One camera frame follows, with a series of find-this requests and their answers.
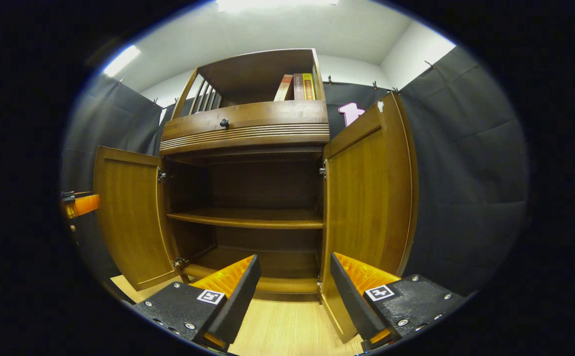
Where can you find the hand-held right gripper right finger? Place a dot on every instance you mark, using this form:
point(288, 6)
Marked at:
point(359, 306)

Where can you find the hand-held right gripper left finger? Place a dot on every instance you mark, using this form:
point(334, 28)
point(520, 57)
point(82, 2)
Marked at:
point(235, 306)

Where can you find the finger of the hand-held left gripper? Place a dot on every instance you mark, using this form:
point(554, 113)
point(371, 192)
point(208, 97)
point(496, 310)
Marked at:
point(83, 204)

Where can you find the wooden cabinet door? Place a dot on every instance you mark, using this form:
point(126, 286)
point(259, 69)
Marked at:
point(366, 198)
point(129, 217)

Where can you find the metal door hinge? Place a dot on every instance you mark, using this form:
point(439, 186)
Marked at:
point(323, 170)
point(162, 175)
point(179, 262)
point(319, 285)

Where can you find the wooden inner shelf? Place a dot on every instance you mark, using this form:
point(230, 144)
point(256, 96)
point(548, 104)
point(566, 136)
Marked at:
point(248, 218)

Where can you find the small ceiling light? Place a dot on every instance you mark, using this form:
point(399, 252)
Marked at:
point(120, 60)

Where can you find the black drawer knob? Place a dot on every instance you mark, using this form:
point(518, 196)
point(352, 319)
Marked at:
point(224, 122)

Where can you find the black backdrop cloth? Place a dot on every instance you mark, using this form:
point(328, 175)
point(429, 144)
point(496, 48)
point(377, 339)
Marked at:
point(465, 173)

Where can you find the leaning cream red book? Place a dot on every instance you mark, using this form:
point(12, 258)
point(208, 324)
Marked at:
point(283, 89)

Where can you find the yellow book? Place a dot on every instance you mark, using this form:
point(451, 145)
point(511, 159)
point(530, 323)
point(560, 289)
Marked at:
point(309, 87)

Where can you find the dark red book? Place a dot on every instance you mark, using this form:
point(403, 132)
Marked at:
point(298, 88)

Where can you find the large ceiling light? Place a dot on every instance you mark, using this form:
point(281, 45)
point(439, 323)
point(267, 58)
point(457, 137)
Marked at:
point(275, 4)

